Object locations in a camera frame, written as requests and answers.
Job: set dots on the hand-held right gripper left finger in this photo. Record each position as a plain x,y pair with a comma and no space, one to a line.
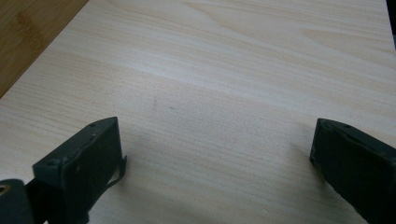
81,165

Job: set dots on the wooden tea box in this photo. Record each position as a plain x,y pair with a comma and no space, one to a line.
25,31

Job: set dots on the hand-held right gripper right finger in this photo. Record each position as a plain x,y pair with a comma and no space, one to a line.
358,168

